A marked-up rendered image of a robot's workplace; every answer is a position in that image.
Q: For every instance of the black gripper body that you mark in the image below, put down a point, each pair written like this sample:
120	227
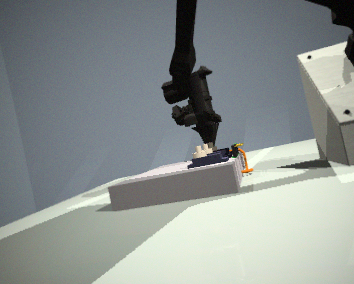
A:
203	111

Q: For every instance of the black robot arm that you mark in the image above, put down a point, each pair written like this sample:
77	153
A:
184	83

